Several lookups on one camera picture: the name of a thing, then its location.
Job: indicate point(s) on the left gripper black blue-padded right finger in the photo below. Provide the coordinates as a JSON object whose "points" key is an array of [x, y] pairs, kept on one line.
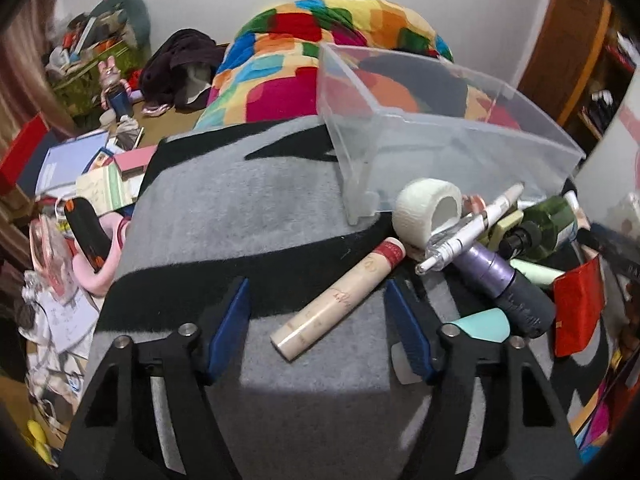
{"points": [[525, 434]]}

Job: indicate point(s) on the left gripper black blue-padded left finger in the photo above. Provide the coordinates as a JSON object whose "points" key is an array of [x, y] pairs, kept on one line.
{"points": [[114, 433]]}

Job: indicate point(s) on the purple bottle dark cap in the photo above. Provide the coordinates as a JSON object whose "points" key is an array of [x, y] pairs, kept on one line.
{"points": [[530, 311]]}

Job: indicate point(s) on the red pouch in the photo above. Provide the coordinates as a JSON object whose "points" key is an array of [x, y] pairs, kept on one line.
{"points": [[579, 298]]}

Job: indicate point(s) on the beige cosmetic tube red cap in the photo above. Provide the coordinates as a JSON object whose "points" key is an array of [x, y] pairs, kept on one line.
{"points": [[323, 313]]}

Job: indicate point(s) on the white slim cosmetic pen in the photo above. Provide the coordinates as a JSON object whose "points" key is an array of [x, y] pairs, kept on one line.
{"points": [[459, 238]]}

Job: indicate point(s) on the dark green glass bottle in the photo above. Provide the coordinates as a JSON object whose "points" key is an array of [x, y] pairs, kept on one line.
{"points": [[546, 227]]}

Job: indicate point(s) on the white gauze tape roll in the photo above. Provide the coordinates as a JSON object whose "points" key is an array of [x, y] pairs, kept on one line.
{"points": [[425, 207]]}

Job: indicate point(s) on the clear plastic storage bin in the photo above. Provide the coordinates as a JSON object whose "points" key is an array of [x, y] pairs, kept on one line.
{"points": [[394, 117]]}

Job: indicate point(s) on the mint green small tube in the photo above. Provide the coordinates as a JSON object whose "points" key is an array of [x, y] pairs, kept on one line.
{"points": [[542, 276]]}

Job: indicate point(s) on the grey black fleece blanket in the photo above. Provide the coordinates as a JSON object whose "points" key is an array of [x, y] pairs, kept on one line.
{"points": [[263, 201]]}

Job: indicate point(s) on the black orange handheld device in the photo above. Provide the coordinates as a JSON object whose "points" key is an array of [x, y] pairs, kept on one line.
{"points": [[88, 232]]}

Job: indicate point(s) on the pink flat box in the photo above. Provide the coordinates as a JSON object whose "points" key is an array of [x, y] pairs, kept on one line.
{"points": [[134, 161]]}

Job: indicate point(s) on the blue notebook on floor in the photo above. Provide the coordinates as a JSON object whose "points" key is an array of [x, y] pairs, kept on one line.
{"points": [[65, 162]]}

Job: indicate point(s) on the pink rabbit figurine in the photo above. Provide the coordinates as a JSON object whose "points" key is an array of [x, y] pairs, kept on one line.
{"points": [[115, 90]]}

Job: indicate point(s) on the green storage basket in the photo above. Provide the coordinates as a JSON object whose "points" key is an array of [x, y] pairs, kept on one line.
{"points": [[79, 91]]}

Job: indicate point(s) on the dark purple clothes pile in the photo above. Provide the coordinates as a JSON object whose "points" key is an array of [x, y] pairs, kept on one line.
{"points": [[180, 73]]}

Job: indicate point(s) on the colourful patchwork blanket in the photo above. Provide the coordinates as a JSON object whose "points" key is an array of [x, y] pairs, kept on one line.
{"points": [[271, 68]]}

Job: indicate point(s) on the wooden shelf unit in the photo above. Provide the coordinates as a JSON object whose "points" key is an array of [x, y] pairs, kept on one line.
{"points": [[611, 63]]}

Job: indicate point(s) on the wooden door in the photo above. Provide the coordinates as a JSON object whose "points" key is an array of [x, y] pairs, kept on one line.
{"points": [[567, 49]]}

